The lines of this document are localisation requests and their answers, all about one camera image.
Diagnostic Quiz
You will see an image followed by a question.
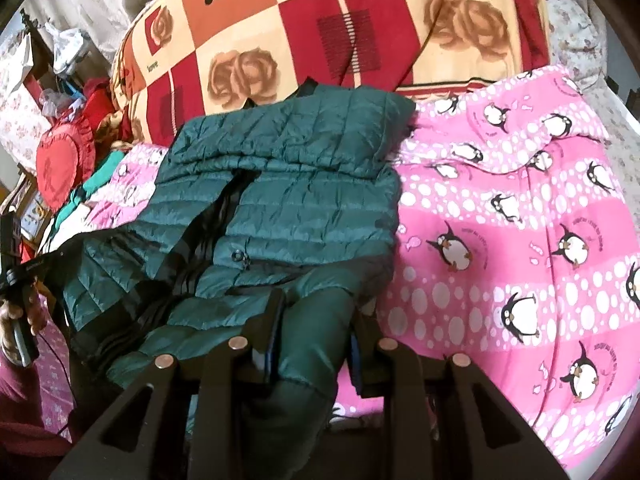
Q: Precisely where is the person's left hand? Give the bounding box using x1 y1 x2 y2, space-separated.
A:
0 287 50 358

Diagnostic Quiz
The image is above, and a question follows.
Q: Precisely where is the wooden picture frame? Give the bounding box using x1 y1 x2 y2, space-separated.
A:
0 170 51 241

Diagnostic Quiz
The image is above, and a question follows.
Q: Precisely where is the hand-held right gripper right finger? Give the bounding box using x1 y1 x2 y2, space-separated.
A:
347 310 571 480

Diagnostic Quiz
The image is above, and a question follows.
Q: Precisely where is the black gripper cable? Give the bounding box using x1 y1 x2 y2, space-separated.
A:
35 335 81 436

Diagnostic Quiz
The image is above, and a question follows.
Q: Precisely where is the clear plastic bag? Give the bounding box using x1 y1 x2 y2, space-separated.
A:
47 25 93 76

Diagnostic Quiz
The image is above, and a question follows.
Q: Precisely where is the thin black cable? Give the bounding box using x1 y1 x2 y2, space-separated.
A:
392 0 443 93

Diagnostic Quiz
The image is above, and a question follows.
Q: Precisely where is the person's left forearm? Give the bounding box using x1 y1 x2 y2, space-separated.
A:
0 352 76 463

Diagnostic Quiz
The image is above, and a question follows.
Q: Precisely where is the brown plush toy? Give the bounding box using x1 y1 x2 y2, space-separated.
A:
97 110 133 151

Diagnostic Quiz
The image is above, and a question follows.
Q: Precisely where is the rose patterned checked quilt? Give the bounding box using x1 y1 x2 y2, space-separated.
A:
110 0 551 146

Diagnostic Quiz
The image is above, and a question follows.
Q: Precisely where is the red heart pillow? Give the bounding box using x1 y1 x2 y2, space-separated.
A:
35 112 96 211

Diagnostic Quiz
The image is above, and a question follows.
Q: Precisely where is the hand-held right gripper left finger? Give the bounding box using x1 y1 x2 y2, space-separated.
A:
50 287 288 480

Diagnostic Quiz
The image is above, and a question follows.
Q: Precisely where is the beige floral bedsheet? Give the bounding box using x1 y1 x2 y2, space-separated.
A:
542 0 640 171

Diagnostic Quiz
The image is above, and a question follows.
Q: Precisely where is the pink penguin blanket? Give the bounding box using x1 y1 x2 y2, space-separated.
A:
85 65 640 471

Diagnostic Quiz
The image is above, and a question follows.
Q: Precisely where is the green puffer jacket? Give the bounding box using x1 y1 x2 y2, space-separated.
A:
62 77 418 480

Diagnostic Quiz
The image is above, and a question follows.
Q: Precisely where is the red cloth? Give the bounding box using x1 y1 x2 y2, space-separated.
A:
80 77 121 121

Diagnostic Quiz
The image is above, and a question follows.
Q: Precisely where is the teal garment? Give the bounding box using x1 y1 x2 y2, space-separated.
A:
55 152 126 231

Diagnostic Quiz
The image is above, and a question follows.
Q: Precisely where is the white patterned cloth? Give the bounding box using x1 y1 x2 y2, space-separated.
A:
40 210 96 256

